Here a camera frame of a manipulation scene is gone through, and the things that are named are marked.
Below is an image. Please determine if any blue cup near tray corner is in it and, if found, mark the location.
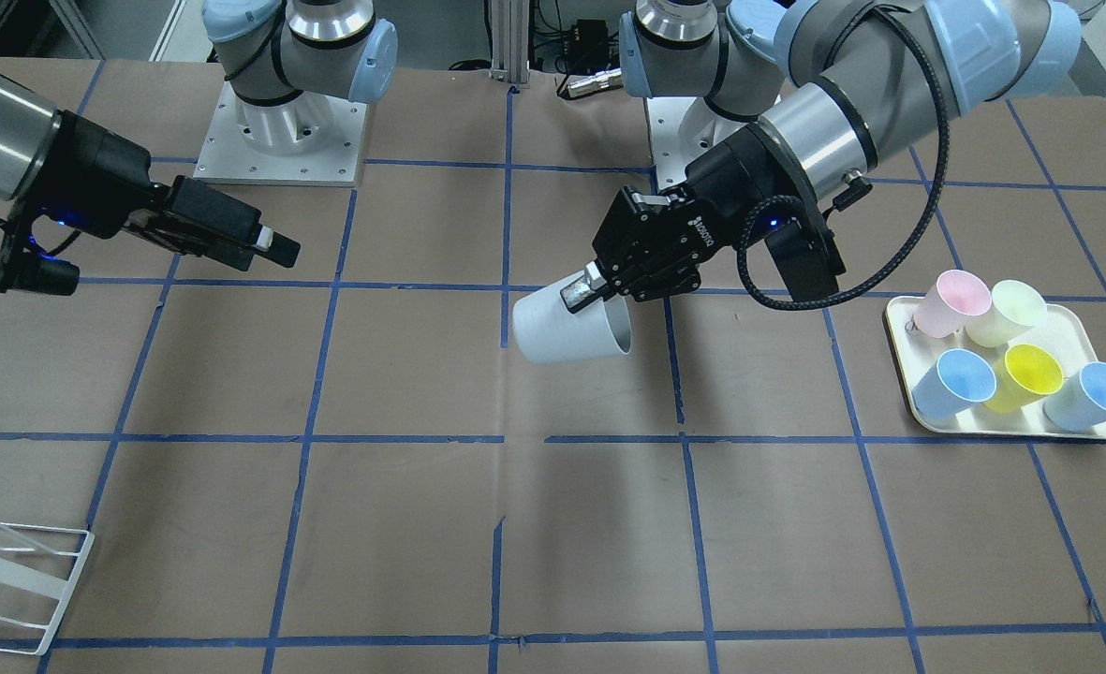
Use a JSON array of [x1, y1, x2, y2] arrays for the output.
[[1043, 361, 1106, 432]]

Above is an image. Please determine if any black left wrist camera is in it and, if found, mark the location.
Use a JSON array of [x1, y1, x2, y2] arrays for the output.
[[765, 217, 847, 302]]

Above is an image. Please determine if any white wire cup rack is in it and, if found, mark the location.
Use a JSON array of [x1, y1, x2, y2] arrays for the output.
[[0, 520, 96, 657]]

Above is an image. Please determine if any blue cup middle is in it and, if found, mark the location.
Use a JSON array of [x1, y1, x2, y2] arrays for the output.
[[911, 348, 997, 419]]

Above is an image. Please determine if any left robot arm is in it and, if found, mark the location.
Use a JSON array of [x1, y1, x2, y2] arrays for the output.
[[553, 1, 1083, 313]]

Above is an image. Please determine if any grey plastic cup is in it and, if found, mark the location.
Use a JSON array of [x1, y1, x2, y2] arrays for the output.
[[510, 277, 633, 364]]

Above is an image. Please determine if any cream plastic tray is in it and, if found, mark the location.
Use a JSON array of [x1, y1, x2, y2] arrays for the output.
[[883, 295, 1106, 440]]

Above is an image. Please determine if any pale green plastic cup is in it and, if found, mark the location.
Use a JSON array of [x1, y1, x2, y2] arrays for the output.
[[966, 280, 1048, 348]]

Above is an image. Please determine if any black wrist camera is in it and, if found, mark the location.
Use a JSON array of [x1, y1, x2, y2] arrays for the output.
[[765, 217, 847, 302], [0, 219, 79, 295]]

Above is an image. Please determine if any aluminium frame post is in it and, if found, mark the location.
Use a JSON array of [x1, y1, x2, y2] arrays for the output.
[[487, 0, 532, 89]]

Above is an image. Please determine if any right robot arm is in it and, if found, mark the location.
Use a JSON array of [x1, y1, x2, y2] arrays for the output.
[[0, 1, 398, 295]]

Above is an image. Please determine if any yellow plastic cup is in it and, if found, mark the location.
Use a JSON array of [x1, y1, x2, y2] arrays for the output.
[[983, 343, 1065, 414]]

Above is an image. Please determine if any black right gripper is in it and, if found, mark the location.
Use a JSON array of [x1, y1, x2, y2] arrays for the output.
[[46, 111, 301, 271]]

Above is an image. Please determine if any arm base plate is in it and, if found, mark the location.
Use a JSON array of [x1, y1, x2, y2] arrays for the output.
[[645, 96, 745, 191], [194, 83, 371, 188]]

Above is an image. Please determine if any pink plastic cup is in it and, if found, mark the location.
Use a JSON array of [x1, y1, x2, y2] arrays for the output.
[[912, 269, 993, 338]]

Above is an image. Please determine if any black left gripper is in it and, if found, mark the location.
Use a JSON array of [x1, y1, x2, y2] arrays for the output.
[[560, 121, 820, 312]]

